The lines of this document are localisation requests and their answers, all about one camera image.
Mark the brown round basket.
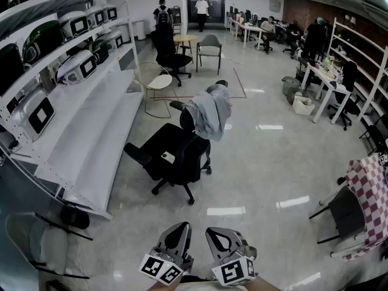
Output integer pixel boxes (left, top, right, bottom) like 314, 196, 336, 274
286, 89, 304, 105

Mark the black folding chair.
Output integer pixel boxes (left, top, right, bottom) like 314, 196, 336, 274
359, 113, 388, 156

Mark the grey-green armchair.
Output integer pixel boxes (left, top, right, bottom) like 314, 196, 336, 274
196, 34, 222, 76

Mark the white storage box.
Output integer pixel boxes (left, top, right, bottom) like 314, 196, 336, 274
292, 95, 316, 116

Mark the black high-back office chair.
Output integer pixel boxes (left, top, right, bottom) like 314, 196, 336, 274
150, 22, 194, 87

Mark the round wooden table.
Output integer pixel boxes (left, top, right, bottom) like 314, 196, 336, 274
173, 34, 198, 64

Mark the grey chair with black legs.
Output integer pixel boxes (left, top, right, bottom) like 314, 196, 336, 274
309, 185, 367, 245

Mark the black double door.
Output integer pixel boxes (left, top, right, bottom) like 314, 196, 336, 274
185, 0, 227, 24

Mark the pile of colourful small items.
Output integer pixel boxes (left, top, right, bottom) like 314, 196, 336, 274
313, 53, 346, 87

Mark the gold wire chair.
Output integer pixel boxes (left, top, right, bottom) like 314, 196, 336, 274
134, 61, 173, 119

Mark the white metal shelving unit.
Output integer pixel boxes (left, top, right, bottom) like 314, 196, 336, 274
0, 0, 145, 221

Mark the red floor tape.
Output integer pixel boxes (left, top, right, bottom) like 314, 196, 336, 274
150, 67, 248, 100

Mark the long white desk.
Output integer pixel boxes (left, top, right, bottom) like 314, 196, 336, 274
227, 16, 264, 51

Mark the white open rack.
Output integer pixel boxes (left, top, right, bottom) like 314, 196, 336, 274
329, 16, 388, 127

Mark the grey hooded jacket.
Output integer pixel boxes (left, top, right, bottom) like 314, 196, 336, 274
183, 83, 233, 142

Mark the person's left forearm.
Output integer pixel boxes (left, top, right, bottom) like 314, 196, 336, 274
146, 282, 182, 291

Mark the black round base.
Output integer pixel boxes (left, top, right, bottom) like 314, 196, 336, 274
60, 203, 91, 230

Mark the white trash bin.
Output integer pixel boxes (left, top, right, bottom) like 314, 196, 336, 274
133, 19, 147, 41

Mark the small white desk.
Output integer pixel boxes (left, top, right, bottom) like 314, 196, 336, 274
299, 62, 352, 124

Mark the black swivel chair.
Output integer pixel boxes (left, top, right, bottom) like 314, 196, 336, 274
327, 61, 363, 132

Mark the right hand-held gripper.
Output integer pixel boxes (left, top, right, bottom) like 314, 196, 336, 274
206, 227, 258, 286

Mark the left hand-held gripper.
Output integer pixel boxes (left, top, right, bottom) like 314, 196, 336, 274
138, 222, 195, 286

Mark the group of white screen devices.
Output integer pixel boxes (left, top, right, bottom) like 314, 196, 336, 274
10, 0, 125, 142

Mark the translucent plastic chair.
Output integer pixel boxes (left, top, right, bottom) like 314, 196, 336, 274
4, 212, 95, 280

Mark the grey storage bag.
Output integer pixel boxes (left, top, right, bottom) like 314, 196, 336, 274
281, 76, 301, 96

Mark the small dark cabinet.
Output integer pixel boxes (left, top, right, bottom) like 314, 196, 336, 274
169, 7, 182, 36

